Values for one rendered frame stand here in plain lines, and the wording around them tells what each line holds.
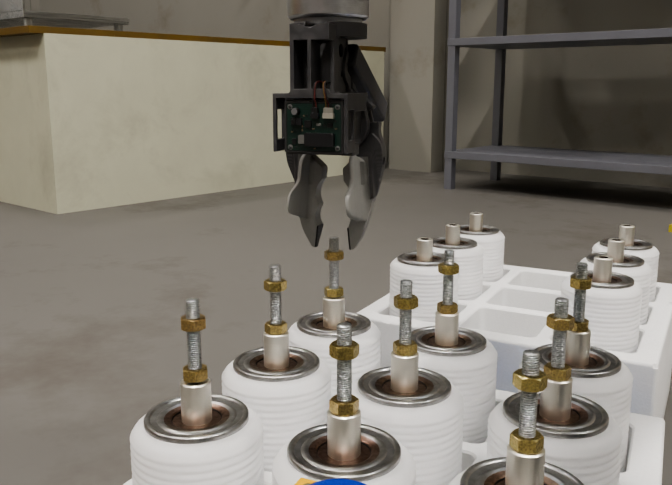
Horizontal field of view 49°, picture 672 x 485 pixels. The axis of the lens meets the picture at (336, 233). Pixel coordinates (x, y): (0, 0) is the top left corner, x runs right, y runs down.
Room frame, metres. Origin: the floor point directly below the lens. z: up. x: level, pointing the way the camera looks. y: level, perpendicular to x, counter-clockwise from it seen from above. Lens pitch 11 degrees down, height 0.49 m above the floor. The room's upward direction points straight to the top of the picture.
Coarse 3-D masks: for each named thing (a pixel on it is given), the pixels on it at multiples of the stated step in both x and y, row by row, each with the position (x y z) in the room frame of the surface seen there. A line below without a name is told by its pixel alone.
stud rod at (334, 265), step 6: (330, 240) 0.71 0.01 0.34; (336, 240) 0.71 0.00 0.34; (330, 246) 0.71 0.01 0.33; (336, 246) 0.71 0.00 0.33; (330, 264) 0.71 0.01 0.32; (336, 264) 0.71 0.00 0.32; (330, 270) 0.71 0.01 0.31; (336, 270) 0.71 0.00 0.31; (330, 276) 0.71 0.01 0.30; (336, 276) 0.71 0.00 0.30; (330, 282) 0.71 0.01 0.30; (336, 282) 0.71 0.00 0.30; (330, 288) 0.71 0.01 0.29; (336, 288) 0.71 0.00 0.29
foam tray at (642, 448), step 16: (496, 400) 0.69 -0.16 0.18; (640, 416) 0.65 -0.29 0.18; (640, 432) 0.62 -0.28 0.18; (656, 432) 0.62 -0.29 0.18; (464, 448) 0.59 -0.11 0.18; (480, 448) 0.59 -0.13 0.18; (640, 448) 0.59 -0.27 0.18; (656, 448) 0.59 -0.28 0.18; (464, 464) 0.59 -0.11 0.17; (640, 464) 0.56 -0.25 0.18; (656, 464) 0.56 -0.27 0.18; (624, 480) 0.54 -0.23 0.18; (640, 480) 0.54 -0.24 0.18; (656, 480) 0.54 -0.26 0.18
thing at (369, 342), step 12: (372, 324) 0.72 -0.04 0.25; (300, 336) 0.69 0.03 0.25; (312, 336) 0.68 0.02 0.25; (360, 336) 0.68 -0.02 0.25; (372, 336) 0.69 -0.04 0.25; (312, 348) 0.67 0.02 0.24; (324, 348) 0.67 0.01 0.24; (360, 348) 0.67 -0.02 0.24; (372, 348) 0.68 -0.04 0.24; (324, 360) 0.67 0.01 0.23; (336, 360) 0.67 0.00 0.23; (360, 360) 0.67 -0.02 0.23; (372, 360) 0.68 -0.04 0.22; (336, 372) 0.67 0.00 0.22; (360, 372) 0.67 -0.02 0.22; (336, 384) 0.67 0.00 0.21
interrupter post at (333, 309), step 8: (328, 304) 0.70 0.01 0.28; (336, 304) 0.70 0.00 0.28; (344, 304) 0.71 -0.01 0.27; (328, 312) 0.70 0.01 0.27; (336, 312) 0.70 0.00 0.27; (344, 312) 0.71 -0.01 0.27; (328, 320) 0.70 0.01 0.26; (336, 320) 0.70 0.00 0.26; (344, 320) 0.71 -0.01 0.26; (336, 328) 0.70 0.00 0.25
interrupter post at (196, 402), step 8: (184, 384) 0.49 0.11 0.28; (192, 384) 0.49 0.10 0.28; (200, 384) 0.49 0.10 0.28; (208, 384) 0.50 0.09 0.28; (184, 392) 0.49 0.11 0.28; (192, 392) 0.49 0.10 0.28; (200, 392) 0.49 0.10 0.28; (208, 392) 0.49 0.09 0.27; (184, 400) 0.49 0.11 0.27; (192, 400) 0.49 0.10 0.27; (200, 400) 0.49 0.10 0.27; (208, 400) 0.49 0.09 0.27; (184, 408) 0.49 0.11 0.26; (192, 408) 0.49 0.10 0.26; (200, 408) 0.49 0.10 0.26; (208, 408) 0.49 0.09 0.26; (184, 416) 0.49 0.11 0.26; (192, 416) 0.49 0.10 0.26; (200, 416) 0.49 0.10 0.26; (208, 416) 0.49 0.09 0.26; (192, 424) 0.49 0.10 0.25; (200, 424) 0.49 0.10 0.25
